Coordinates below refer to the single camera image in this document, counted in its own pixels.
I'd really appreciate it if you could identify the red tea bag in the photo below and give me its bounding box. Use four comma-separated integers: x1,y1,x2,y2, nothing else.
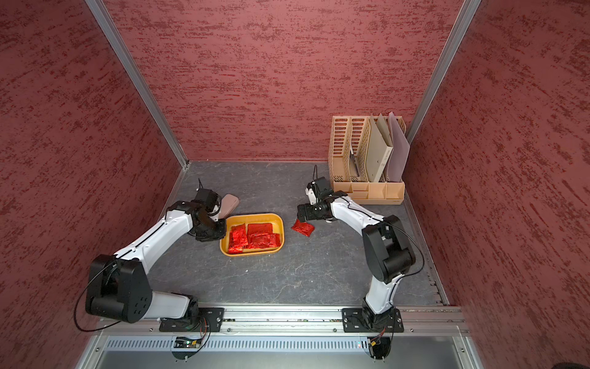
245,233,282,250
247,223,273,236
227,244,244,255
291,220,315,237
229,224,248,249

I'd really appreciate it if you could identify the yellow plastic storage box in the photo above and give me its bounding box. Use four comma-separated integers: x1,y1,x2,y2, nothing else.
220,213,285,257

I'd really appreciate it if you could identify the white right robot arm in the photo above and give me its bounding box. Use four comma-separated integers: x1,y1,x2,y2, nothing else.
297,194,416,329

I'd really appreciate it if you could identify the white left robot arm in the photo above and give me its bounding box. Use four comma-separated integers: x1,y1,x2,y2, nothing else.
85,199,227,330

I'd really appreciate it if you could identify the pink plastic case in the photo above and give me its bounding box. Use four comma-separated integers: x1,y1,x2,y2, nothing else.
218,194,240,219

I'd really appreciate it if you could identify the beige plastic desk organizer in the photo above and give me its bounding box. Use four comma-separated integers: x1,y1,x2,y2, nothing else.
328,112,410,205

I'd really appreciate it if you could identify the dark blue book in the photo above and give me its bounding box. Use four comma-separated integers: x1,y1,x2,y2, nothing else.
349,146,359,178

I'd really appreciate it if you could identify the grey-white file folder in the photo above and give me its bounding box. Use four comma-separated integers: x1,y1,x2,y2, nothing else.
366,115,393,182

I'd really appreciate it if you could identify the lilac file folder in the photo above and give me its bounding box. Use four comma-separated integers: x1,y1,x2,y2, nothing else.
386,112,410,182

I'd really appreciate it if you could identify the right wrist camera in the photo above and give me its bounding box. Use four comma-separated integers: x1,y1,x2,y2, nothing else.
306,177,333,204

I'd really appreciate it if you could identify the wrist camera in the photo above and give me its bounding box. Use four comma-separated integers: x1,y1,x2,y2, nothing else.
193,188,221,217
306,177,333,204

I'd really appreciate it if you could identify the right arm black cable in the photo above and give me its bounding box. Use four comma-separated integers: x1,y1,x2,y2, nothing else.
340,193,426,278

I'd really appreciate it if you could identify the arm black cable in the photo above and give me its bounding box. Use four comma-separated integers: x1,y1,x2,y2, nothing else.
73,257,123,333
340,193,426,278

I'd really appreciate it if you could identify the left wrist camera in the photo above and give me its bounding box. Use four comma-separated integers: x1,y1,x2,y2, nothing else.
193,188,221,217

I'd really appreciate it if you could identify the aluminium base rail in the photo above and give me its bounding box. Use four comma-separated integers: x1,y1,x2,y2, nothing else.
98,303,471,337

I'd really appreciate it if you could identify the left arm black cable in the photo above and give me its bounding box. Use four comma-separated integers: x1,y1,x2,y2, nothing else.
73,257,123,333

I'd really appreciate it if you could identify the left aluminium corner post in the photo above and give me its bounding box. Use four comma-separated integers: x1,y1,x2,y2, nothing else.
85,0,189,172

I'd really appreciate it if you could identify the aluminium corner post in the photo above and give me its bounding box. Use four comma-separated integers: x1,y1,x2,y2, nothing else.
85,0,189,172
407,0,481,145

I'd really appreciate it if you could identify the right aluminium corner post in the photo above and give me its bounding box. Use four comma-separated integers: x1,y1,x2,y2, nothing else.
407,0,481,145

